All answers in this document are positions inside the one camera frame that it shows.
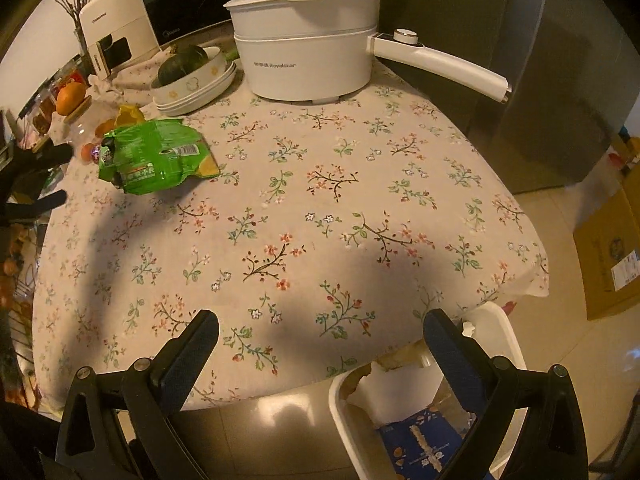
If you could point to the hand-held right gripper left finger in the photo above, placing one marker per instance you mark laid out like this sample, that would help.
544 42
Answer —
192 355

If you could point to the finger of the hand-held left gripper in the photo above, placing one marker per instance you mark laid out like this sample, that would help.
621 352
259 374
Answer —
40 156
35 206

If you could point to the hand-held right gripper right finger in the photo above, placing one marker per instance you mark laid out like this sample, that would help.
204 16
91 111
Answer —
452 360

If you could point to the blue snack packet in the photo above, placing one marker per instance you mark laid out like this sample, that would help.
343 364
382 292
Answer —
400 435

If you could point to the green snack bag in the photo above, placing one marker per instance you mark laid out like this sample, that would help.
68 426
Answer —
155 155

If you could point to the white trash bin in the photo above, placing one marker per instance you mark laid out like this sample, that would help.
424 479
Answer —
345 410

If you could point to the clear glass jar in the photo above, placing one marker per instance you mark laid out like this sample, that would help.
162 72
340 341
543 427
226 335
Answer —
75 127

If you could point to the brown egg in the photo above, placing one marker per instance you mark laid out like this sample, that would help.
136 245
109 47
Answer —
106 126
90 152

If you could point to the orange fruit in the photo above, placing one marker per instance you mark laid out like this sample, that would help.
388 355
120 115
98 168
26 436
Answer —
70 99

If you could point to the crumpled white paper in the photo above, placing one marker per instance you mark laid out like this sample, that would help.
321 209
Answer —
390 390

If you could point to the yellow snack packet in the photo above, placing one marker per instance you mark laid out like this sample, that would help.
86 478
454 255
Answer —
129 114

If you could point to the white air fryer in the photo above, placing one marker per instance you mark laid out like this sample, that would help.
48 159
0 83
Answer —
115 25

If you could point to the dried twigs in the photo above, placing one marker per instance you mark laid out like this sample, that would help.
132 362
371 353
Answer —
70 5

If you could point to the white shallow dish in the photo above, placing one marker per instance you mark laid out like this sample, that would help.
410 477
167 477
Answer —
222 77
200 108

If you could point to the white bowl with flower print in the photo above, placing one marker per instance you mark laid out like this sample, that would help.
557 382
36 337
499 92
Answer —
192 82

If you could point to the green squash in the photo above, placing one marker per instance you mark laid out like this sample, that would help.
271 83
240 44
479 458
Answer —
182 62

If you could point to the large cardboard box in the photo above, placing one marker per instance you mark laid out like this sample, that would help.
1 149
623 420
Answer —
610 255

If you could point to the floral tablecloth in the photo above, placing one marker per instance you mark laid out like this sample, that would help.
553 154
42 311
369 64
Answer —
325 210

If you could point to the white electric cooking pot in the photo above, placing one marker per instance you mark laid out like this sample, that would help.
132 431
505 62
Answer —
300 65

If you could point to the grey refrigerator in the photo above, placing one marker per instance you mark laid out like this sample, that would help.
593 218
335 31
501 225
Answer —
450 35

